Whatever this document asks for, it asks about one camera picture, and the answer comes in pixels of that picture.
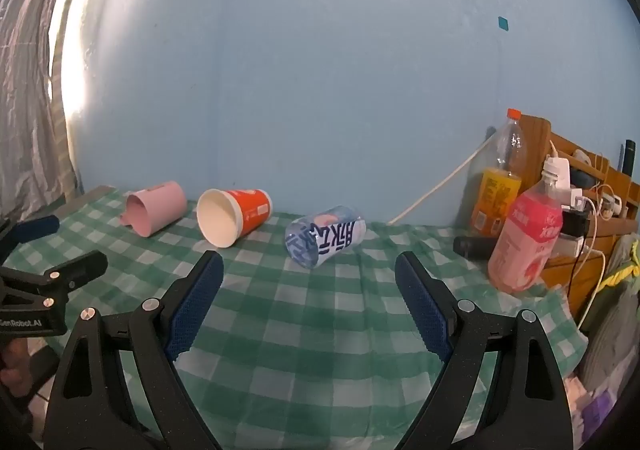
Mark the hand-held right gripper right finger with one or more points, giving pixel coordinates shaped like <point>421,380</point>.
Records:
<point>425,305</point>

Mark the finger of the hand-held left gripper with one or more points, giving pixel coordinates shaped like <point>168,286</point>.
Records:
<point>35,227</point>
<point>75,267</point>

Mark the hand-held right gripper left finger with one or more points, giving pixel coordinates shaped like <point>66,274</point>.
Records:
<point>192,310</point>

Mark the blue and white printed cup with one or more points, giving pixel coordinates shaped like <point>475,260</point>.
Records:
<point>325,235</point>

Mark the pink cup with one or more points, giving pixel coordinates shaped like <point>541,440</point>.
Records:
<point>157,207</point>

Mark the orange paper cup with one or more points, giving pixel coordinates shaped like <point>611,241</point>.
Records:
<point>247,212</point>

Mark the person's left hand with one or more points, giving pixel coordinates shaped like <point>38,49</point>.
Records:
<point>12,367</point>

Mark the black cylindrical object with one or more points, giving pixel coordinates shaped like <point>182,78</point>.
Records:
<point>472,247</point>

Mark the grey curtain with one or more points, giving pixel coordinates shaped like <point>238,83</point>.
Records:
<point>30,130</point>

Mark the green checkered tablecloth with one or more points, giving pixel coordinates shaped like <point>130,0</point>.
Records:
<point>310,330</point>

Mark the pink drink bottle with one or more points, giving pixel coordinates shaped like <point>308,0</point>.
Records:
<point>525,240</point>

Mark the orange drink bottle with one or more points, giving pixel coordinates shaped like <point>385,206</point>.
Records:
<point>497,190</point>

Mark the wooden desk organizer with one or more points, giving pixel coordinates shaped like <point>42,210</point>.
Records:
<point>562,280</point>

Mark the black charger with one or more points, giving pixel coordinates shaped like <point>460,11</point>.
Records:
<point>575,222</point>

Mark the white power adapter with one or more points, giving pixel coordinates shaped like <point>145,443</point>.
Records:
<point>559,172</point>

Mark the grey clothing pile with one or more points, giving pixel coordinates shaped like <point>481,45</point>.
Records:
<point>612,335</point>

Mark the purple packet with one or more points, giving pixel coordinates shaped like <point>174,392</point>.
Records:
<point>597,410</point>

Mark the yellow-green cloth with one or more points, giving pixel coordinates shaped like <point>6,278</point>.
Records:
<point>625,270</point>

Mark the dark upright tube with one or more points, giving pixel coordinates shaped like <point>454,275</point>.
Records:
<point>629,157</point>

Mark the teal wall sticker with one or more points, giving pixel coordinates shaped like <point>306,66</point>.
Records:
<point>503,23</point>

